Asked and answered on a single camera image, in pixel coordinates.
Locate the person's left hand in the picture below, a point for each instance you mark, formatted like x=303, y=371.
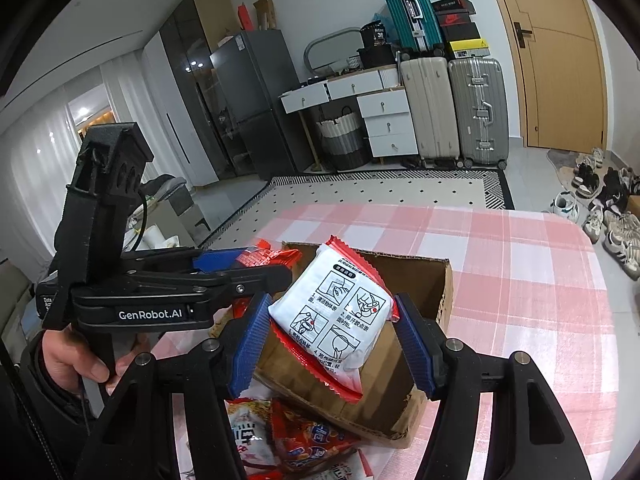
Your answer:
x=67, y=357

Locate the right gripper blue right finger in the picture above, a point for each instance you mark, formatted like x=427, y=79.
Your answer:
x=418, y=337

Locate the white red Korean noodle bag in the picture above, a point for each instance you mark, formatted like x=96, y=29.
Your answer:
x=250, y=422

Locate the white red instruction snack pack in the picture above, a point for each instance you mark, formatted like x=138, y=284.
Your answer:
x=330, y=318

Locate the pile of shoes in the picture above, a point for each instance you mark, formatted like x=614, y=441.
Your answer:
x=611, y=201

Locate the patterned floor rug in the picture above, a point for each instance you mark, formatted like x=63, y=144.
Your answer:
x=451, y=187

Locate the stacked shoe boxes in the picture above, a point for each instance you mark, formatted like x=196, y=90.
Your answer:
x=461, y=35

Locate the silver grey suitcase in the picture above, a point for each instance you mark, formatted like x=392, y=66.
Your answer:
x=482, y=114

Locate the white fries snack bag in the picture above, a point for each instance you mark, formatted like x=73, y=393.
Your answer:
x=353, y=466

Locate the red orange chips bag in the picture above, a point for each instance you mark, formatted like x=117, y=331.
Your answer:
x=303, y=441

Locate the white drawer desk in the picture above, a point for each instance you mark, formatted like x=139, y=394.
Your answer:
x=376, y=95

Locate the black glass cabinet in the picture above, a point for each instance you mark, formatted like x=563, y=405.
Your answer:
x=187, y=50

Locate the red wafer snack pack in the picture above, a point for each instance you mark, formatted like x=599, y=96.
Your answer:
x=262, y=254

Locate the wooden door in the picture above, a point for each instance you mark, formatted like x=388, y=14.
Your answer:
x=559, y=73

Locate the pink checkered tablecloth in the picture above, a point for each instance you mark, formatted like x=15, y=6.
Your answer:
x=522, y=281

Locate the teal suitcase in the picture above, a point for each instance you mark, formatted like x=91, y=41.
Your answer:
x=417, y=26

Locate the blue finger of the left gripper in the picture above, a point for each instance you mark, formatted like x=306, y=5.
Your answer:
x=217, y=260

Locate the woven laundry basket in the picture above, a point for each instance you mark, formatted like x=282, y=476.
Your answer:
x=342, y=139

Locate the oval mirror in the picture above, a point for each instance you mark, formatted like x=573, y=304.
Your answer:
x=334, y=54

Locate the dark grey refrigerator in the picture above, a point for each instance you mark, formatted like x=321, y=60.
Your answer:
x=254, y=69

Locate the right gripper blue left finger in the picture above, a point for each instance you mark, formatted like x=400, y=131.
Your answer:
x=248, y=336

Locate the beige suitcase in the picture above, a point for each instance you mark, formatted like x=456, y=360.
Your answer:
x=427, y=84

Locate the brown SF cardboard box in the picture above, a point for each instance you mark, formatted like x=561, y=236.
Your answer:
x=391, y=408

